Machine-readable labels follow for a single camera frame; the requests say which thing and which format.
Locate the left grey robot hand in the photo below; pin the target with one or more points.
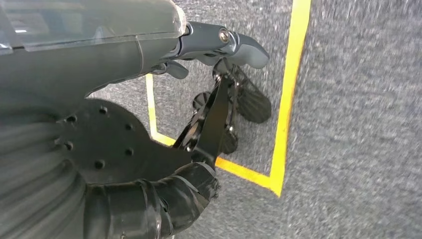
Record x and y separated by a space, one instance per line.
82 59

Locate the black robot leg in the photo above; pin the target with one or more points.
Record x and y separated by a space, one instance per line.
105 142

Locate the yellow floor tape square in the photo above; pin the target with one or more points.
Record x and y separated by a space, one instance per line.
291 82

